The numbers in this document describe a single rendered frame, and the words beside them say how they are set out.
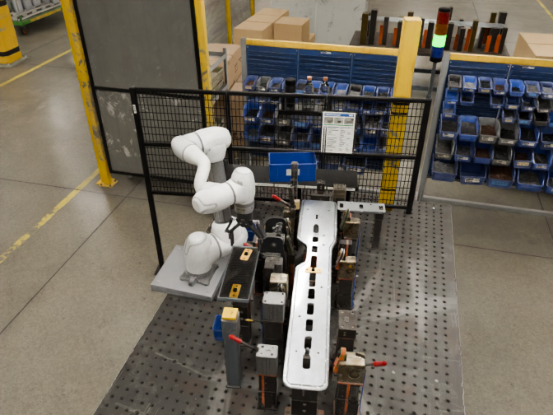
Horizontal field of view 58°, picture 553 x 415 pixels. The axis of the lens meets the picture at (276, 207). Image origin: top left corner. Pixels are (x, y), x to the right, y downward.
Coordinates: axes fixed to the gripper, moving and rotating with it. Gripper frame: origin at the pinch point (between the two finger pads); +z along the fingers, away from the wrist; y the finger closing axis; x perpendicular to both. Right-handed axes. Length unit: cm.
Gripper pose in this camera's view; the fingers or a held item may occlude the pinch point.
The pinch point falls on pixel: (245, 244)
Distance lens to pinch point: 240.6
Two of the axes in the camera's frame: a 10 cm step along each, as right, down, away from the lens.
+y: 9.6, 1.5, -2.2
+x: 2.7, -5.4, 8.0
